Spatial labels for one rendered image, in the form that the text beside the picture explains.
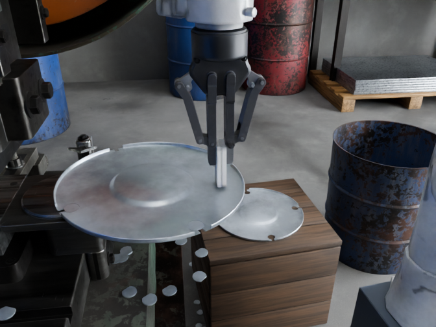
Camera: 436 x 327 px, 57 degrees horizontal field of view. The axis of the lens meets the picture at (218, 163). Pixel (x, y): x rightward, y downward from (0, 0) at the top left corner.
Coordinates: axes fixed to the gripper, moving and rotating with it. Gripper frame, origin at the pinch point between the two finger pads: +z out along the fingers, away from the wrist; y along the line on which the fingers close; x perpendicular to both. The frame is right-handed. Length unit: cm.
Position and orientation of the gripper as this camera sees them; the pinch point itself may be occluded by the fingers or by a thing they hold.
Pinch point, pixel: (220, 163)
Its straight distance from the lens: 62.0
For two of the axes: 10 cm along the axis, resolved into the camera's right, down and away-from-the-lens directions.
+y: 9.9, -0.7, 1.0
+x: -1.2, -4.7, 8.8
